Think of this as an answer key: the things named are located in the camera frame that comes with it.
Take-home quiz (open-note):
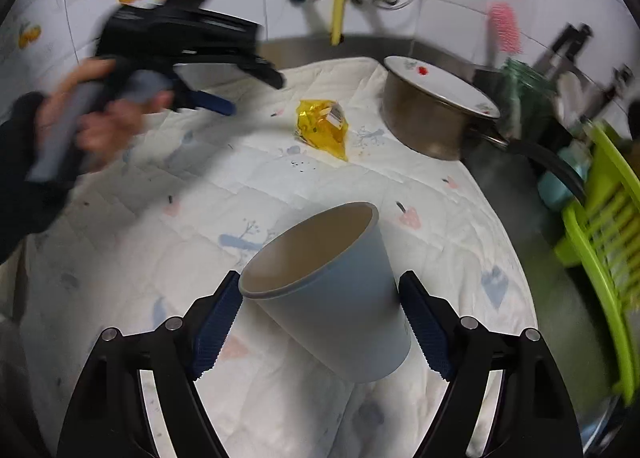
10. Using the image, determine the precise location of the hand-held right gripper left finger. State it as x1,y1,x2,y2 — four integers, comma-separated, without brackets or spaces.
56,269,244,458

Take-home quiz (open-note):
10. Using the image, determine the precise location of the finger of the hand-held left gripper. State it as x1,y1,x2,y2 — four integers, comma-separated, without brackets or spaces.
172,80,237,116
235,55,286,89

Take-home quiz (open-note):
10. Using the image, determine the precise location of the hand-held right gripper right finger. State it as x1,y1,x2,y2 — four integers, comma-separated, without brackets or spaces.
397,270,585,458

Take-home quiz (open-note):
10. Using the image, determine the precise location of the grey-blue paper cup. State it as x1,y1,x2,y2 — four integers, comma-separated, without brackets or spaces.
238,201,413,384

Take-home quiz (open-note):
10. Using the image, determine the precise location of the person's left forearm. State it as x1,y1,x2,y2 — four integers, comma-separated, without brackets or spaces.
0,90,76,264

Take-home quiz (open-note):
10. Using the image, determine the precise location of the person's left hand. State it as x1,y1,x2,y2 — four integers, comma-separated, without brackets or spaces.
37,58,176,174

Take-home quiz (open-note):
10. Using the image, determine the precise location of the yellow plastic wrapper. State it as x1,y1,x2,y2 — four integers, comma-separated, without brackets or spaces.
292,99,349,162

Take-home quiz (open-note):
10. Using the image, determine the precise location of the white printed quilted mat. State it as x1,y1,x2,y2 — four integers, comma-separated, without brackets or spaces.
20,57,538,458

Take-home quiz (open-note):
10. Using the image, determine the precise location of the white printed plate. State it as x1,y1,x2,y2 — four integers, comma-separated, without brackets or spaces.
383,55,502,119

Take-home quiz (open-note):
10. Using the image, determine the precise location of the teal cup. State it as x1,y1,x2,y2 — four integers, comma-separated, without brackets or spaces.
537,148,583,211

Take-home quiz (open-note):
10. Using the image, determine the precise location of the green plastic dish rack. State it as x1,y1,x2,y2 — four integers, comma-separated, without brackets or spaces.
552,120,640,406

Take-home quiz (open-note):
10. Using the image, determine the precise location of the pink brush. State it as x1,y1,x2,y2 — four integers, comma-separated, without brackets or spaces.
487,2,522,54

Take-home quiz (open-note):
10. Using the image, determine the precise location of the green ribbed glass container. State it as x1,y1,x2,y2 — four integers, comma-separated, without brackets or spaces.
500,58,556,139

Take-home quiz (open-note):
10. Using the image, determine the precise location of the steel pot with black handle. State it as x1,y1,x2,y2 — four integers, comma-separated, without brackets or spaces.
380,63,586,199

